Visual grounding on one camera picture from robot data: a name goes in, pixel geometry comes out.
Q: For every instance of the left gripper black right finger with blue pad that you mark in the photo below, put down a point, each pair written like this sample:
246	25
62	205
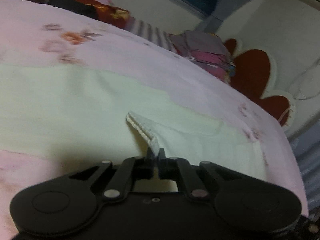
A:
183	173

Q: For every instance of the pink floral bed sheet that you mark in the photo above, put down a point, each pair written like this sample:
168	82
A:
41	36

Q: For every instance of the blue patterned curtain right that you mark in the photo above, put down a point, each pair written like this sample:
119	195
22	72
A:
306	150

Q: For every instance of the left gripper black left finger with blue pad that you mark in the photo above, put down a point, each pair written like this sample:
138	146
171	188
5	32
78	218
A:
128	172

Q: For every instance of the stack of folded clothes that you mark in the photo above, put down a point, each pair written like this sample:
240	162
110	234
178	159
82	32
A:
206	51

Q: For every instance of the pale green long-sleeve shirt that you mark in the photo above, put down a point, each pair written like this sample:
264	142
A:
63	117

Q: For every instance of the red patterned cloth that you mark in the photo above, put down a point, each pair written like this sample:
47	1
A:
108	13

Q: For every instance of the black cloth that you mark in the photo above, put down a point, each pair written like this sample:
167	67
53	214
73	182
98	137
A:
76	7

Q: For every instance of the grey white striped pillow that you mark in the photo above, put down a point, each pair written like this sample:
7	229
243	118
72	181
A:
150	33

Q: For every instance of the red white scalloped headboard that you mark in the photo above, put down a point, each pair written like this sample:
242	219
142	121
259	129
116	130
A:
255	77

